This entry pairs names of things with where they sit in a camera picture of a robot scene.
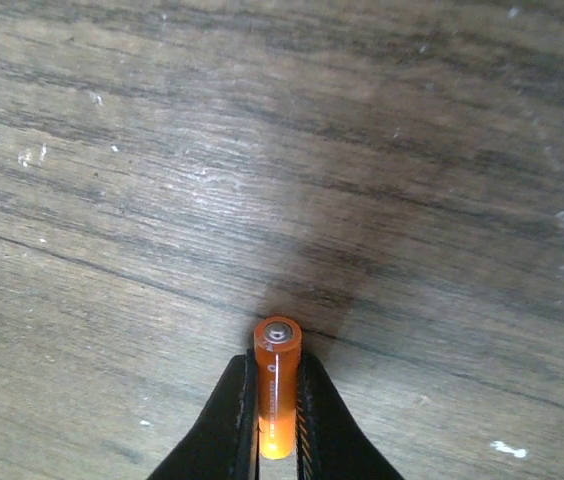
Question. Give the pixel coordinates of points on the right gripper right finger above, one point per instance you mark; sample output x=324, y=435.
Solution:
x=330, y=444

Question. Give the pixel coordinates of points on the orange AAA battery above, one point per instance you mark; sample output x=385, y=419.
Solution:
x=277, y=349

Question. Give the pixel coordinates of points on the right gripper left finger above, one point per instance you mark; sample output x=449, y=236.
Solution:
x=222, y=444

